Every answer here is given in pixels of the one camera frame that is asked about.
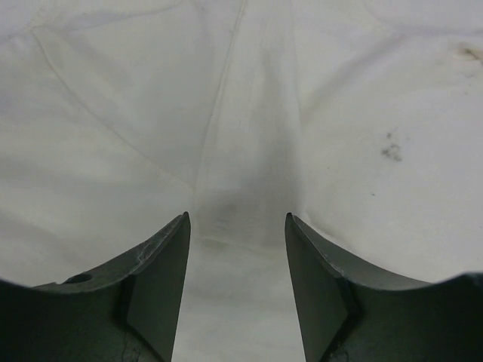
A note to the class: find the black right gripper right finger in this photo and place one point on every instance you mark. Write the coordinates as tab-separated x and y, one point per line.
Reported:
351	310

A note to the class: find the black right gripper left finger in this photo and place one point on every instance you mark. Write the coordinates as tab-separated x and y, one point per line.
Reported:
126	309

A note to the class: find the cream white t shirt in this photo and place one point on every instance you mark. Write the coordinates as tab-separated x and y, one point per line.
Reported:
364	118

